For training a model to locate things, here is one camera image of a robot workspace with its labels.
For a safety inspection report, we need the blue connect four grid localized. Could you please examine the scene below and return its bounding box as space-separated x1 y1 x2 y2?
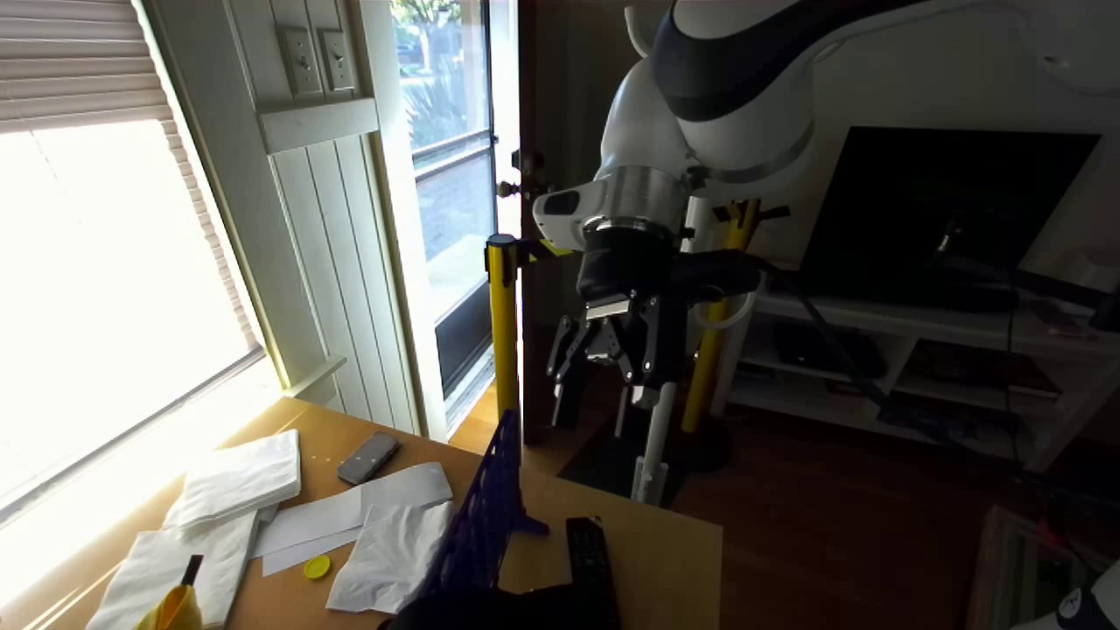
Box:
417 412 550 600

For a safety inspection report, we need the white crumpled cloth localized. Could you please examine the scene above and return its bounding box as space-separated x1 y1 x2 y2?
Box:
88 513 255 630

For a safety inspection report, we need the white folded cloth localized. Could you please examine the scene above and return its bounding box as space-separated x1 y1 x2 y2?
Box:
168 432 302 532

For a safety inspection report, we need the white tv shelf unit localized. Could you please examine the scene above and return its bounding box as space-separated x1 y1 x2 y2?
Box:
725 290 1120 472

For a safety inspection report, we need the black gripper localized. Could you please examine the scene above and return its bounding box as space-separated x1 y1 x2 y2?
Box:
546 224 687 432

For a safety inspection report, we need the white coat rack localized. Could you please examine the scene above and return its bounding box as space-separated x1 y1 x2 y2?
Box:
631 380 676 505

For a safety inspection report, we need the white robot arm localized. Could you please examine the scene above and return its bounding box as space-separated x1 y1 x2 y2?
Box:
530 0 1120 394

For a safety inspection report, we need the black television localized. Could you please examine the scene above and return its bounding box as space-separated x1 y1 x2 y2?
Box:
798 126 1099 311

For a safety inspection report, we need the yellow game disc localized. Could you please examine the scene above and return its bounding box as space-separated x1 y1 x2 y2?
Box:
302 555 332 580

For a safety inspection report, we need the black tv remote control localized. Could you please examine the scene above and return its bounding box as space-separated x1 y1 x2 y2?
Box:
567 519 616 600

